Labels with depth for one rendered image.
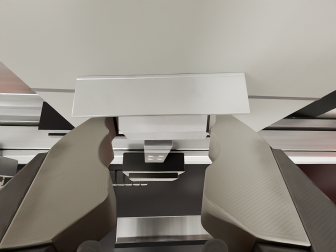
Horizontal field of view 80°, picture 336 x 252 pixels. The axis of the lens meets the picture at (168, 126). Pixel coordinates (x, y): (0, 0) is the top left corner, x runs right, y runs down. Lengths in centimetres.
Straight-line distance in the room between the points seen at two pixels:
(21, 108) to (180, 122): 18
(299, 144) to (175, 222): 43
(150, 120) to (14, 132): 41
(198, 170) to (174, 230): 53
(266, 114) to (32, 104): 22
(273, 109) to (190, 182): 58
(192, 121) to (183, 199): 57
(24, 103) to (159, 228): 18
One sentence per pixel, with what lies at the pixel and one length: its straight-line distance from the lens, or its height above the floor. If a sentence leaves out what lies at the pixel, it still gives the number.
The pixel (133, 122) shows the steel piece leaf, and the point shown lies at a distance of 17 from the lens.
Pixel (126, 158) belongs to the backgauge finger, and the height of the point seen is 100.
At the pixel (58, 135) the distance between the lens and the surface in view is 24.
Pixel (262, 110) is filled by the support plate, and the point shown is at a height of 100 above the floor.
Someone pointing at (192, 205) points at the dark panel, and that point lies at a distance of 73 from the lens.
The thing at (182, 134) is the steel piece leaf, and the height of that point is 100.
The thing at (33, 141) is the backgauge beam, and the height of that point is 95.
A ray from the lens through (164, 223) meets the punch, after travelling 21.
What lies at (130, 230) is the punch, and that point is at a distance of 21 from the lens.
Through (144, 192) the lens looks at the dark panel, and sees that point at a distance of 71.
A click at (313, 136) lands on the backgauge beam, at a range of 61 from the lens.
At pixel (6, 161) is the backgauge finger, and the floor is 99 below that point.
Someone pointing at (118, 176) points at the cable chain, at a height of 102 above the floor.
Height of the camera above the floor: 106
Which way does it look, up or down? 18 degrees down
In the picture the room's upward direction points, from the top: 179 degrees clockwise
